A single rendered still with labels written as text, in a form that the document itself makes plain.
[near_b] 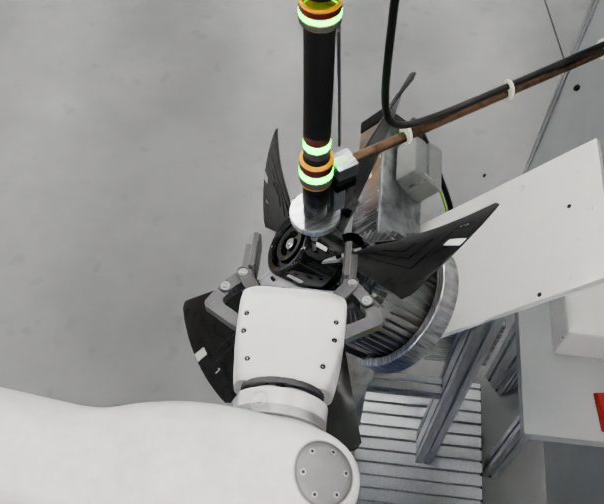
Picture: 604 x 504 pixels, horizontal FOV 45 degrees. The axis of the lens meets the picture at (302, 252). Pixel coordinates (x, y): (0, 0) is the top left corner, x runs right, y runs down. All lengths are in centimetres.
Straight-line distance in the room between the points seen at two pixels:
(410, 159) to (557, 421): 60
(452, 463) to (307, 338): 170
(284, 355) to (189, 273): 203
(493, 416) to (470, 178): 96
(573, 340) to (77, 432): 118
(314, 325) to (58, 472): 25
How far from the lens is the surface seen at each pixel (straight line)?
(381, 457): 231
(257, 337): 67
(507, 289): 126
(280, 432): 54
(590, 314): 158
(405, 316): 129
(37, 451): 56
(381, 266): 106
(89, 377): 256
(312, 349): 66
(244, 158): 296
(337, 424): 114
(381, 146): 97
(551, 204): 128
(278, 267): 125
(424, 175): 145
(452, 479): 232
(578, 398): 162
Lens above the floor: 228
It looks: 58 degrees down
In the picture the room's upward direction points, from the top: straight up
